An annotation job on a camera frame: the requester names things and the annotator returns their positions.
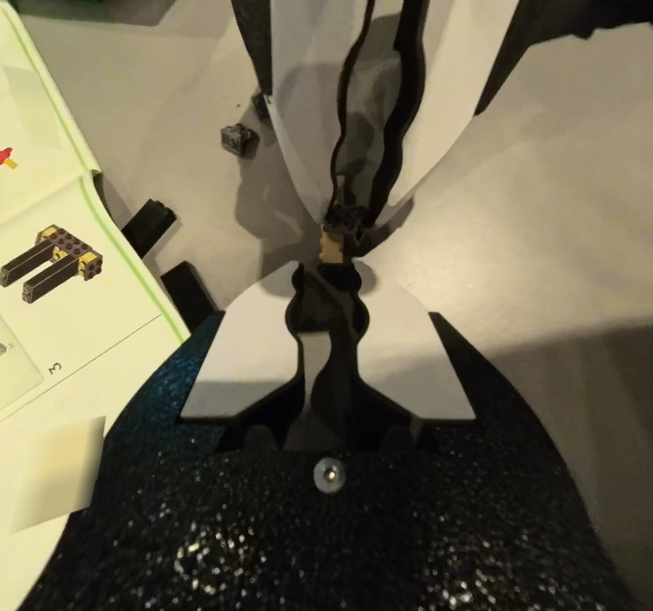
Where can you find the dark grey bracket brick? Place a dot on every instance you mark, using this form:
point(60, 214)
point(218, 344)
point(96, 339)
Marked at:
point(260, 107)
point(238, 140)
point(343, 217)

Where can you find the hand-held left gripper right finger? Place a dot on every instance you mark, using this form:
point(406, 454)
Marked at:
point(408, 366)

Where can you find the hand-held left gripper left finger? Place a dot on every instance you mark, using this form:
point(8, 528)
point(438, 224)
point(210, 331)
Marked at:
point(245, 366)

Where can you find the black long brick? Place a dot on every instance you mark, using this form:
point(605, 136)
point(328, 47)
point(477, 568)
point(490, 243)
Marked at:
point(148, 223)
point(191, 294)

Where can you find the pale green instruction booklet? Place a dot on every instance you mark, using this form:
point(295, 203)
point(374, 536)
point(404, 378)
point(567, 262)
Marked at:
point(76, 315)

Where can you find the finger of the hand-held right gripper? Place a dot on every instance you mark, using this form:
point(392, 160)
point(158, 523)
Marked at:
point(459, 60)
point(306, 60)

